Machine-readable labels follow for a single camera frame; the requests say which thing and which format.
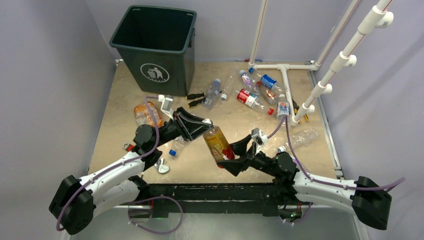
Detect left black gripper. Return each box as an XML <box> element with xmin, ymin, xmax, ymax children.
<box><xmin>152</xmin><ymin>107</ymin><xmax>213</xmax><ymax>149</ymax></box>

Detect red label clear bottle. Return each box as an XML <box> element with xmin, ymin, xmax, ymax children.
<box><xmin>236</xmin><ymin>88</ymin><xmax>275</xmax><ymax>116</ymax></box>

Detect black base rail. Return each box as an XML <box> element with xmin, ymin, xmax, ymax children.
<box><xmin>131</xmin><ymin>183</ymin><xmax>299</xmax><ymax>217</ymax></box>

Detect crushed clear bottle right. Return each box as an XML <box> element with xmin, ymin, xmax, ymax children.
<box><xmin>277</xmin><ymin>128</ymin><xmax>319</xmax><ymax>153</ymax></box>

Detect blue label bottle far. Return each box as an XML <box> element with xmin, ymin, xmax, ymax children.
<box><xmin>248</xmin><ymin>67</ymin><xmax>285</xmax><ymax>94</ymax></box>

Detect black handled pliers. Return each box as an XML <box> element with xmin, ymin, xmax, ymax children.
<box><xmin>185</xmin><ymin>92</ymin><xmax>206</xmax><ymax>108</ymax></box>

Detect gold red label bottle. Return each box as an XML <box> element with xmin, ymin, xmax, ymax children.
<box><xmin>203</xmin><ymin>125</ymin><xmax>235</xmax><ymax>169</ymax></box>

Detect yellow black tool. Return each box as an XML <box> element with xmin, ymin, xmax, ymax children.
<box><xmin>292</xmin><ymin>102</ymin><xmax>310</xmax><ymax>123</ymax></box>

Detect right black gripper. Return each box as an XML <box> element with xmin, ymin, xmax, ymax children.
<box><xmin>217</xmin><ymin>134</ymin><xmax>278</xmax><ymax>177</ymax></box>

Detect large clear bottle far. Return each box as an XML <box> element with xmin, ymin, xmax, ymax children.
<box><xmin>221</xmin><ymin>66</ymin><xmax>243</xmax><ymax>100</ymax></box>

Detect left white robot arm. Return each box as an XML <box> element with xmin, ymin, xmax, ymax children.
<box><xmin>48</xmin><ymin>107</ymin><xmax>214</xmax><ymax>235</ymax></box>

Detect white PVC pipe frame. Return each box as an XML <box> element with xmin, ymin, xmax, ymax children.
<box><xmin>248</xmin><ymin>0</ymin><xmax>394</xmax><ymax>127</ymax></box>

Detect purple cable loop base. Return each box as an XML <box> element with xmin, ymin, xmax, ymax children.
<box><xmin>127</xmin><ymin>196</ymin><xmax>184</xmax><ymax>235</ymax></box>

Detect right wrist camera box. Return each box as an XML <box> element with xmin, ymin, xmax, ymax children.
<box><xmin>251</xmin><ymin>127</ymin><xmax>269</xmax><ymax>147</ymax></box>

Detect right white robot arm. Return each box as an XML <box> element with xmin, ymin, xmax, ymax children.
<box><xmin>216</xmin><ymin>136</ymin><xmax>392</xmax><ymax>230</ymax></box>

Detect white blue label bottle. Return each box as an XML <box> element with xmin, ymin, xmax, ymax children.
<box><xmin>276</xmin><ymin>94</ymin><xmax>291</xmax><ymax>120</ymax></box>

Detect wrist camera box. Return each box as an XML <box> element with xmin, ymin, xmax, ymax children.
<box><xmin>251</xmin><ymin>127</ymin><xmax>269</xmax><ymax>147</ymax></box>
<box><xmin>158</xmin><ymin>94</ymin><xmax>174</xmax><ymax>119</ymax></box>

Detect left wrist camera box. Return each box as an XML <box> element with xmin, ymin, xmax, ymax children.
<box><xmin>158</xmin><ymin>94</ymin><xmax>174</xmax><ymax>119</ymax></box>

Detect purple label small bottle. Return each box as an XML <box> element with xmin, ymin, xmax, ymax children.
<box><xmin>239</xmin><ymin>70</ymin><xmax>257</xmax><ymax>92</ymax></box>

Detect blue label clear bottle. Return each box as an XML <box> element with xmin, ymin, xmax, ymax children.
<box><xmin>168</xmin><ymin>136</ymin><xmax>187</xmax><ymax>157</ymax></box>

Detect white bottle cap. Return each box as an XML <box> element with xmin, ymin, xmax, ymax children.
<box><xmin>220</xmin><ymin>93</ymin><xmax>228</xmax><ymax>101</ymax></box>

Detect red adjustable wrench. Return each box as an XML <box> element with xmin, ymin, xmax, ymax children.
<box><xmin>122</xmin><ymin>143</ymin><xmax>170</xmax><ymax>174</ymax></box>

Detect large orange bottle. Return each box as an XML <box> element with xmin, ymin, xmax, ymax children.
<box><xmin>134</xmin><ymin>101</ymin><xmax>164</xmax><ymax>127</ymax></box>

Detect dark green trash bin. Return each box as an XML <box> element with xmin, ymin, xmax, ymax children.
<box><xmin>109</xmin><ymin>5</ymin><xmax>197</xmax><ymax>97</ymax></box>

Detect clear bottle blue cap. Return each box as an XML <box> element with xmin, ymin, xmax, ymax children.
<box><xmin>201</xmin><ymin>78</ymin><xmax>221</xmax><ymax>110</ymax></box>

